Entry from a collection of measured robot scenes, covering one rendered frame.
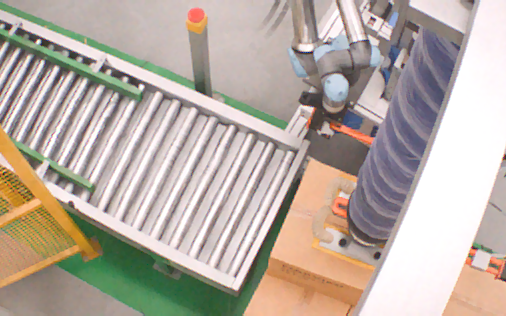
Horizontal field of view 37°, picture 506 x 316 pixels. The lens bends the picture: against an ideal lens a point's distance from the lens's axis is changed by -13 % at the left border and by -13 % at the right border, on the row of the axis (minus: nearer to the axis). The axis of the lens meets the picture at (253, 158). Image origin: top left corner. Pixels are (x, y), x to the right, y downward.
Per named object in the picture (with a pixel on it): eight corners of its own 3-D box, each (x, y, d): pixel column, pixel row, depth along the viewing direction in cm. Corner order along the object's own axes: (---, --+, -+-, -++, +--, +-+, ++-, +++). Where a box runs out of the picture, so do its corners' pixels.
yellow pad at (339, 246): (310, 247, 296) (311, 244, 291) (320, 222, 298) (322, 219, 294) (394, 278, 292) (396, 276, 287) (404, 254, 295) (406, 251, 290)
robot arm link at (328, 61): (342, 49, 276) (352, 79, 273) (310, 55, 276) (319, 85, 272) (345, 40, 269) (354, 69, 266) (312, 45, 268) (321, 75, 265)
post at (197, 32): (196, 109, 423) (185, 21, 328) (202, 97, 425) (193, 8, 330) (208, 114, 423) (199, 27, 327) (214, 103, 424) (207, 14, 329)
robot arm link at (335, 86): (345, 69, 264) (352, 93, 261) (342, 82, 274) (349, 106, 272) (321, 73, 263) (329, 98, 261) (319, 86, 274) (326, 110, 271)
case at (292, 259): (266, 274, 344) (269, 256, 306) (303, 187, 355) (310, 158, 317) (394, 318, 338) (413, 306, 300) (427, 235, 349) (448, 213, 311)
